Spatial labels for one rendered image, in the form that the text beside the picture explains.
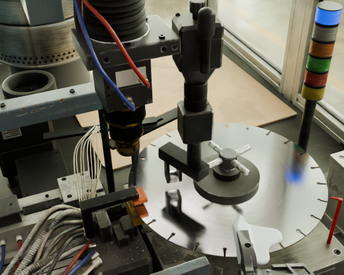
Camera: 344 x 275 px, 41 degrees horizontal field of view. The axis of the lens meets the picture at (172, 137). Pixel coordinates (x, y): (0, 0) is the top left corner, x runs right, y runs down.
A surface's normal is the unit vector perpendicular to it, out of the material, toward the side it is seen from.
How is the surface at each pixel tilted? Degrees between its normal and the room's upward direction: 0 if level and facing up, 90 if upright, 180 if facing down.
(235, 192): 5
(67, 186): 0
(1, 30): 90
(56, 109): 90
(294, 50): 90
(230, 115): 0
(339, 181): 90
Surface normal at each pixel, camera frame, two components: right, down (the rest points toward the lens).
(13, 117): 0.37, 0.55
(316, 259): -0.01, -0.81
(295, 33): -0.93, 0.23
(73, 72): 0.77, 0.36
